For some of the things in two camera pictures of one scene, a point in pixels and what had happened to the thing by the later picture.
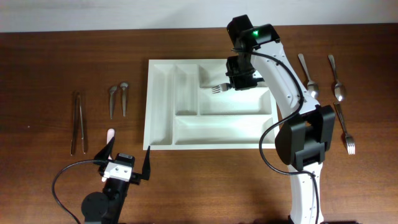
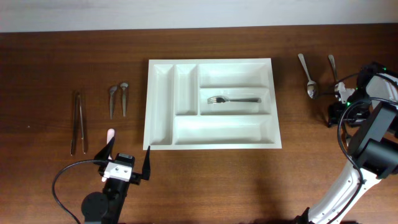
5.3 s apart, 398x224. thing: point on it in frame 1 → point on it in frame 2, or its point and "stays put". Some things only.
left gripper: [135, 177] stays put
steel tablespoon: [313, 88] stays put
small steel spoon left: [112, 89] stays put
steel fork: [221, 88] → [221, 99]
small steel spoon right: [124, 85] stays put
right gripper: [239, 81] → [334, 109]
